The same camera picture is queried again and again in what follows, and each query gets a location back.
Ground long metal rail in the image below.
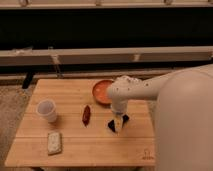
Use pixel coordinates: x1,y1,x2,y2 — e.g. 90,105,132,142
0,46,213,66

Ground wooden table board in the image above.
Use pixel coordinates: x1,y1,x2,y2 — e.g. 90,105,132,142
5,79,155,167

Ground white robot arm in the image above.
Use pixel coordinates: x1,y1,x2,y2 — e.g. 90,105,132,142
107,64,213,171

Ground white rectangular sponge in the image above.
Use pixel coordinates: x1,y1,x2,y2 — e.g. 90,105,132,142
47,132,62,155

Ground orange ceramic bowl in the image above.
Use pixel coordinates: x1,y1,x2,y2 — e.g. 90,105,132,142
92,80,113,105

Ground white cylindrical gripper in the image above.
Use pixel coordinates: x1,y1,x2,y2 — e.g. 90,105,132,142
111,100,128,132

